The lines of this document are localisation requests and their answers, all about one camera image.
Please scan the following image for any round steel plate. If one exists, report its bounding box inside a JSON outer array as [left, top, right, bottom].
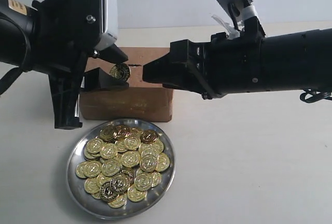
[[66, 118, 175, 221]]

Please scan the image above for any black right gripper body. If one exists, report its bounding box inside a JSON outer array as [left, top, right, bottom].
[[170, 17, 265, 100]]

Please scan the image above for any dark gold coin top middle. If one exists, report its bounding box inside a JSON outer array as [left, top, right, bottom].
[[115, 124, 131, 139]]

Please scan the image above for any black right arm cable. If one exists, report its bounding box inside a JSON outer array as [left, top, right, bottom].
[[299, 88, 332, 103]]

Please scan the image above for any dark gold coin top left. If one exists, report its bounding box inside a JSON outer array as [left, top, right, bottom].
[[99, 125, 117, 142]]

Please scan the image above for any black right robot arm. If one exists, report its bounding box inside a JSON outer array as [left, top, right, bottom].
[[142, 17, 331, 104]]

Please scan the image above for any gold coin bottom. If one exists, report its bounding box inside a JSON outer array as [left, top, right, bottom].
[[108, 193, 127, 208]]

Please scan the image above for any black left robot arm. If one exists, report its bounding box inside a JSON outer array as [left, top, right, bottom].
[[1, 0, 129, 130]]

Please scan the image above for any dark gold coin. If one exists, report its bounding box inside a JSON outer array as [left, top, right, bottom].
[[140, 130, 158, 144], [99, 125, 117, 142], [115, 124, 131, 139]]

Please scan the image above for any brown cardboard slotted box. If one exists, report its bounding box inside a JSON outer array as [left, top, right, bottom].
[[79, 47, 173, 122]]

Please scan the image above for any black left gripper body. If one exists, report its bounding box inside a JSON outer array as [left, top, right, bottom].
[[32, 0, 102, 130]]

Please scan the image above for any dark gold coin top right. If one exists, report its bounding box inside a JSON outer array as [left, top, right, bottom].
[[140, 130, 158, 144]]

